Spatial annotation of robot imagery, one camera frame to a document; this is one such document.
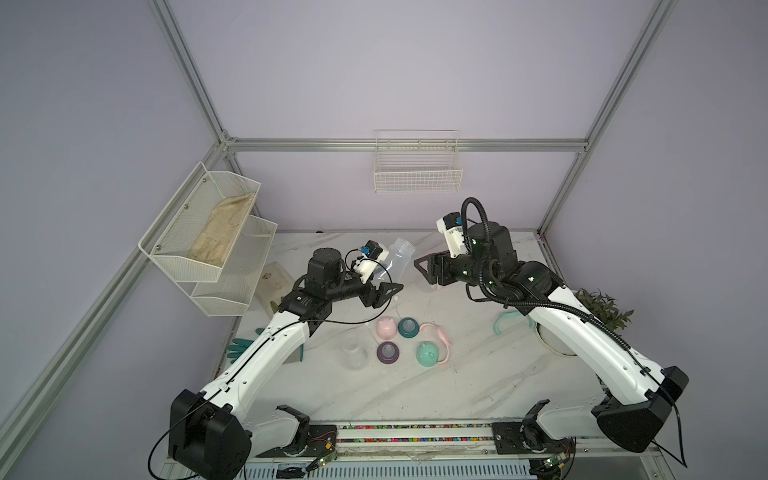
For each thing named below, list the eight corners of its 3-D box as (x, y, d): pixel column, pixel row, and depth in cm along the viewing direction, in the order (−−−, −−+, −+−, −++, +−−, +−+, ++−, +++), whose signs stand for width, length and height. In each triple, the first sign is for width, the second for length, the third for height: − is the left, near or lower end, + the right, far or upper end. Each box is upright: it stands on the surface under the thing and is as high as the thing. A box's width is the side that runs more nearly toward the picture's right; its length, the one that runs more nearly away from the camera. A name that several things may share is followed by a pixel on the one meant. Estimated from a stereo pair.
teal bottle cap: (417, 366, 87) (418, 360, 84) (416, 348, 91) (417, 341, 87) (437, 366, 87) (439, 360, 84) (435, 348, 91) (437, 341, 87)
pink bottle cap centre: (374, 332, 95) (373, 325, 91) (386, 320, 97) (386, 313, 94) (387, 343, 92) (387, 337, 89) (399, 331, 95) (399, 324, 91)
